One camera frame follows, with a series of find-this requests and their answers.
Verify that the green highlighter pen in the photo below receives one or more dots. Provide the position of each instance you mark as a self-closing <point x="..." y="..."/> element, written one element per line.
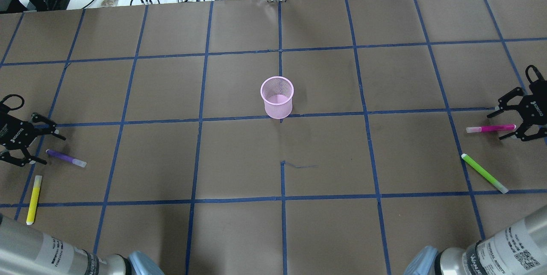
<point x="486" y="175"/>

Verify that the purple highlighter pen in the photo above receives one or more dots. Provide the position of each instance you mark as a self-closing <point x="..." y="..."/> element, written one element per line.
<point x="66" y="158"/>

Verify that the pink highlighter pen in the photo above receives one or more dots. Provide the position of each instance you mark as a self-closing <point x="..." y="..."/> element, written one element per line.
<point x="492" y="128"/>

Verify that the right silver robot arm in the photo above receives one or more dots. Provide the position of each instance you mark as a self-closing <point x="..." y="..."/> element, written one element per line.
<point x="520" y="248"/>

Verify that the pink mesh cup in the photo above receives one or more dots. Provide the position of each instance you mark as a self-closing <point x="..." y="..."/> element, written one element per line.
<point x="277" y="93"/>

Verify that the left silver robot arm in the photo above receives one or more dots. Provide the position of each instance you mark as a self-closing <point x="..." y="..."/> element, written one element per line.
<point x="27" y="251"/>

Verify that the yellow highlighter pen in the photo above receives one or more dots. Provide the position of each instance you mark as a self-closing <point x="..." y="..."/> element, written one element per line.
<point x="33" y="204"/>

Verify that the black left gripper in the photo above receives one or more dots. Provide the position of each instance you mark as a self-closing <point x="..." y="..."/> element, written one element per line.
<point x="9" y="131"/>

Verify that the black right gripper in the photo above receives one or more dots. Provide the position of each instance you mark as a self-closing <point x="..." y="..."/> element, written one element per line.
<point x="535" y="112"/>

